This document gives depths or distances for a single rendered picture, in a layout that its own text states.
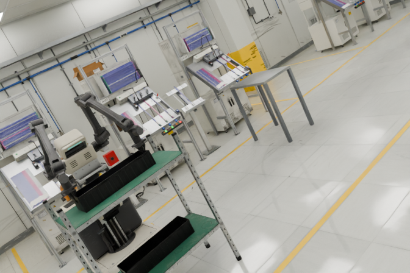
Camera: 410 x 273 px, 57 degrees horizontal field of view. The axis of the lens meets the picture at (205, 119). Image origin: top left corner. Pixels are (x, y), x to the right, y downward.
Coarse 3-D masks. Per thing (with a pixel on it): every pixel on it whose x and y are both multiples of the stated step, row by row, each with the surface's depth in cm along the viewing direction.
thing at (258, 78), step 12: (264, 72) 477; (276, 72) 442; (288, 72) 447; (240, 84) 474; (252, 84) 444; (264, 84) 427; (264, 96) 509; (300, 96) 453; (240, 108) 490; (276, 108) 434; (276, 120) 519; (312, 120) 462; (252, 132) 498; (288, 132) 442
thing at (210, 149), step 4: (184, 104) 536; (192, 112) 537; (192, 116) 537; (192, 120) 542; (196, 120) 540; (196, 124) 540; (196, 128) 544; (200, 128) 543; (200, 132) 543; (204, 136) 546; (204, 140) 546; (204, 144) 552; (208, 144) 549; (208, 148) 549; (212, 148) 554; (216, 148) 547; (204, 152) 553; (208, 152) 545
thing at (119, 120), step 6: (78, 102) 272; (84, 102) 270; (90, 102) 270; (96, 102) 270; (96, 108) 270; (102, 108) 268; (108, 108) 268; (102, 114) 270; (108, 114) 266; (114, 114) 266; (114, 120) 266; (120, 120) 263; (126, 120) 264; (120, 126) 265; (126, 126) 262
